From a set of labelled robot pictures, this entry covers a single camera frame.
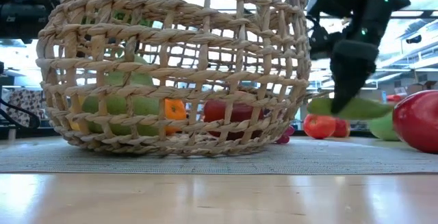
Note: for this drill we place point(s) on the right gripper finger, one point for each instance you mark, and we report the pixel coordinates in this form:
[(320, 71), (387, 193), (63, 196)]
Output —
[(352, 70)]

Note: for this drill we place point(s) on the green cucumber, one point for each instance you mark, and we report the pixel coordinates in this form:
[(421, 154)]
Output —
[(369, 109)]

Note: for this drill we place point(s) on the green apple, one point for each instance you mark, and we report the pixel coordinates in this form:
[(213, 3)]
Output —
[(383, 130)]

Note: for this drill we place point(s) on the purple grape bunch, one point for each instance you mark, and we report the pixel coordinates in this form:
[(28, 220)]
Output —
[(285, 136)]

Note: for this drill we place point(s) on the yellow bell pepper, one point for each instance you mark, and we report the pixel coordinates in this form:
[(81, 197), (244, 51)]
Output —
[(76, 125)]

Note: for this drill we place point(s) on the green mango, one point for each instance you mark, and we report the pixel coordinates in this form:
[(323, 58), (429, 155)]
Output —
[(114, 107)]

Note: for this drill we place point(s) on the red peach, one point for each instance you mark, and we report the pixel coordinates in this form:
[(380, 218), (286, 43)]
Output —
[(219, 112)]

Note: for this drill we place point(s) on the orange fruit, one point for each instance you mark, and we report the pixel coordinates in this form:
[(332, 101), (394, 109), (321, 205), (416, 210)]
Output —
[(175, 111)]

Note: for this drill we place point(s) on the woven wicker basket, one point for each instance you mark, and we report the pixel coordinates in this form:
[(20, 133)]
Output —
[(171, 148)]

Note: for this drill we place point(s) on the black ceiling fixture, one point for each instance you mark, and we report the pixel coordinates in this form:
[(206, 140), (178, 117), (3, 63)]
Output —
[(414, 39)]

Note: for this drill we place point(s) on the red container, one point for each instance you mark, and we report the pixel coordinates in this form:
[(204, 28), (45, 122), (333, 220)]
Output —
[(395, 98)]

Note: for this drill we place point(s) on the cardboard boxes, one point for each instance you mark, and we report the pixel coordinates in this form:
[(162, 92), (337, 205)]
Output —
[(422, 87)]

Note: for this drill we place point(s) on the floral patterned cushion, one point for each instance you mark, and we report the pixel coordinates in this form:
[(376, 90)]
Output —
[(24, 102)]

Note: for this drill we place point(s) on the green leafy plant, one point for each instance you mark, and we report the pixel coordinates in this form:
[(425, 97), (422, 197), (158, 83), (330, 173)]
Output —
[(120, 15)]

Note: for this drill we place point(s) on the grey woven placemat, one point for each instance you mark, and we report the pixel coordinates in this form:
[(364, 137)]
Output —
[(308, 162)]

